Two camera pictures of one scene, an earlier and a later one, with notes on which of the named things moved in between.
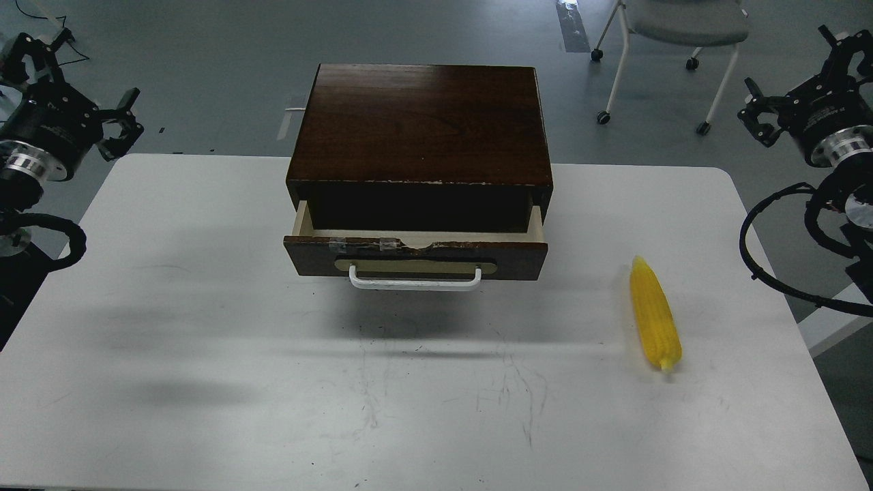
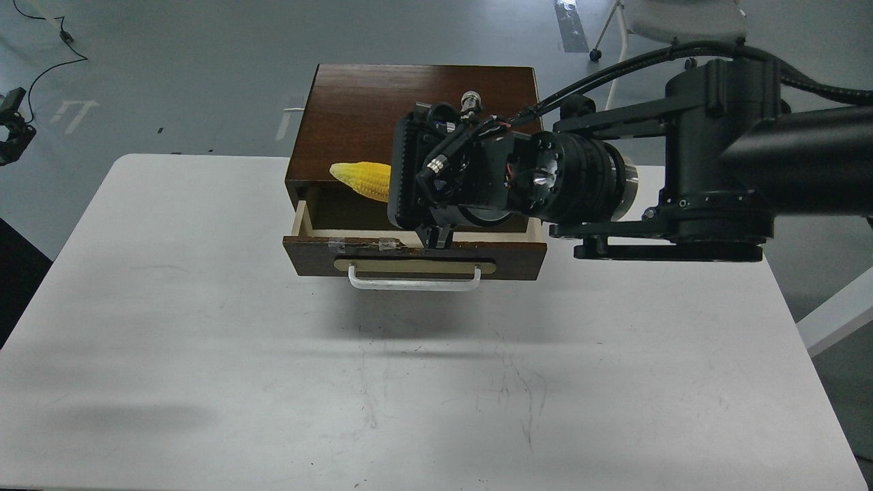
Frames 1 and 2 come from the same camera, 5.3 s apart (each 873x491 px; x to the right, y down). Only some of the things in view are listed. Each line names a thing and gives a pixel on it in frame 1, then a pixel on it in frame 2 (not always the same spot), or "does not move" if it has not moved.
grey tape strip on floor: [574, 34] does not move
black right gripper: [830, 114] -> [451, 165]
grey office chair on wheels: [702, 23] does not move
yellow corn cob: [654, 315] -> [370, 179]
